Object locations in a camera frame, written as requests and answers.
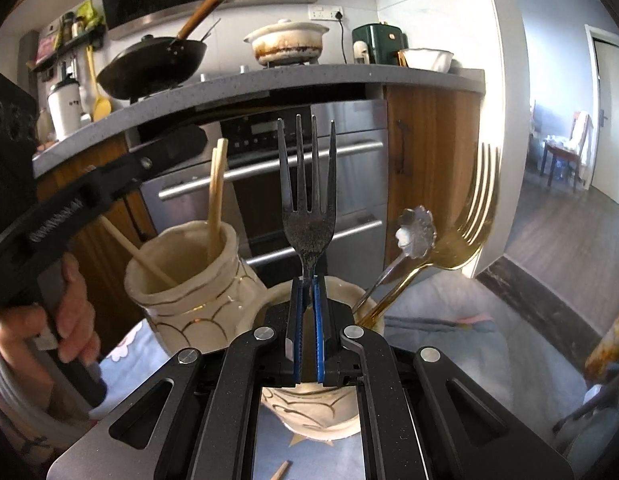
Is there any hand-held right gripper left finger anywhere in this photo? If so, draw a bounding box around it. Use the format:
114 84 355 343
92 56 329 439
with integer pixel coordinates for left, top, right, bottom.
46 277 315 480

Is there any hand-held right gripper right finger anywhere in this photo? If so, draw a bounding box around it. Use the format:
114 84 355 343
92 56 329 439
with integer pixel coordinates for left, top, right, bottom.
312 277 575 480

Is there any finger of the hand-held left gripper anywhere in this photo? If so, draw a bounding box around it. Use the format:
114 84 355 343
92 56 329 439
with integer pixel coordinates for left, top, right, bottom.
84 122 209 201

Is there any silver fork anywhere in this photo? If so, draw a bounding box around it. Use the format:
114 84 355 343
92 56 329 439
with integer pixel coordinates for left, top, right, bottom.
276 114 339 286

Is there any floral ceramic utensil holder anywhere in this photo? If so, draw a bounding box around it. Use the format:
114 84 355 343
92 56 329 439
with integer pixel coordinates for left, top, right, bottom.
124 219 385 441

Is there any silver flower-shaped spoon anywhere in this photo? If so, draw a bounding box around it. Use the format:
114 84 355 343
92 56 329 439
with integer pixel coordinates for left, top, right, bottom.
350 205 437 313

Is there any gold fork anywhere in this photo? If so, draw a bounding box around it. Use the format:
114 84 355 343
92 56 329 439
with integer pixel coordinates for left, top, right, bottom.
357 142 501 328

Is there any person's left forearm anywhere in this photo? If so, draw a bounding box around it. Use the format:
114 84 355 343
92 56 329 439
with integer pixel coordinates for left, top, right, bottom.
0 355 95 431

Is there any person's left hand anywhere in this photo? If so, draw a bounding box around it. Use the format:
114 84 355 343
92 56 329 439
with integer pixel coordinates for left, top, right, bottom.
0 252 102 376

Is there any yellow spatula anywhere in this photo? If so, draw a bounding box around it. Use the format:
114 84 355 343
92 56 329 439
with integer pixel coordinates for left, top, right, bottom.
86 45 113 122

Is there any wide wooden cabinet door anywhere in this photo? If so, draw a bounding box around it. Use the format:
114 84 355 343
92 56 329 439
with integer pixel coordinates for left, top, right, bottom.
36 135 157 286

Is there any white tumbler with black lid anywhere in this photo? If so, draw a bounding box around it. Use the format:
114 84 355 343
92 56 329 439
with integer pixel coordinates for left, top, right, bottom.
48 76 82 141

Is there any grey kitchen countertop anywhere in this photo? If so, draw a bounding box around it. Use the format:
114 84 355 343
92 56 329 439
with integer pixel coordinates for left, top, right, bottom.
32 62 485 178

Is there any white clay pot with lid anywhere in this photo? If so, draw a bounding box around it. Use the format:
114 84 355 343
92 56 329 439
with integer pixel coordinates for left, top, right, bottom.
243 19 330 67

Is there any blue cartoon printed blanket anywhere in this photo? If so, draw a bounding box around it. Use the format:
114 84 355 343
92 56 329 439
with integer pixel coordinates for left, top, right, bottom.
89 275 590 480

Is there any stainless steel oven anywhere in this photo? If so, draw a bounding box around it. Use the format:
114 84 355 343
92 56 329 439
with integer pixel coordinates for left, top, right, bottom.
126 100 390 273

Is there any narrow wooden cabinet door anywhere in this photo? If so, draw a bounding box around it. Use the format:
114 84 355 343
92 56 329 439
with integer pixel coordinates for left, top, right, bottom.
384 85 483 261

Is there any green kitchen appliance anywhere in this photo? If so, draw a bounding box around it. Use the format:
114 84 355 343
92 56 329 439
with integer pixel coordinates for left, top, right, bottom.
352 23 407 65

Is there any white bowl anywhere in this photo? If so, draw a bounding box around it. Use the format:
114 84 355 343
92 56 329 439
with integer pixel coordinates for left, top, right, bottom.
398 48 455 73

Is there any brown stained bottle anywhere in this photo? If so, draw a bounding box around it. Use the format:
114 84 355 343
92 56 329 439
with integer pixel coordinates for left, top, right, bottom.
584 300 619 391

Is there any wooden chair with white cloth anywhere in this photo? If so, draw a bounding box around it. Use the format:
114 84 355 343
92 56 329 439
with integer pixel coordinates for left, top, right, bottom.
541 111 593 193

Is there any white door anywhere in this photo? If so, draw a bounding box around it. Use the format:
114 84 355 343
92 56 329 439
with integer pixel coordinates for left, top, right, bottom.
587 25 619 208

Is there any black wok with wooden handle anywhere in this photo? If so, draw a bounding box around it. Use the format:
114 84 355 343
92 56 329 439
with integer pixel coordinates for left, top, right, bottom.
96 0 227 101

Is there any wall shelf with spice packets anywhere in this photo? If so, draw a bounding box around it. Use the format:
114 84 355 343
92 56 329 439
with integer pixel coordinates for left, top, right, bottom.
29 2 107 73

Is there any white wall socket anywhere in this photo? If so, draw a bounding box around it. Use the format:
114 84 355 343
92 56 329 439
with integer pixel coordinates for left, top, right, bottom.
308 4 346 21

